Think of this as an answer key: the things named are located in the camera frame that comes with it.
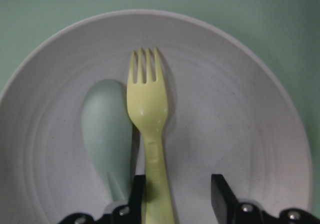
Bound light green tray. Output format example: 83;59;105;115
0;0;320;215

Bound pale green spoon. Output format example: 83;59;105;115
81;80;133;201

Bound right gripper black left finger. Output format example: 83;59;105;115
128;174;146;223

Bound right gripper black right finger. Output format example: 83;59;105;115
210;174;239;224

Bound yellow plastic fork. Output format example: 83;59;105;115
126;49;175;223

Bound white round plate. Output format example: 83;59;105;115
0;10;313;223

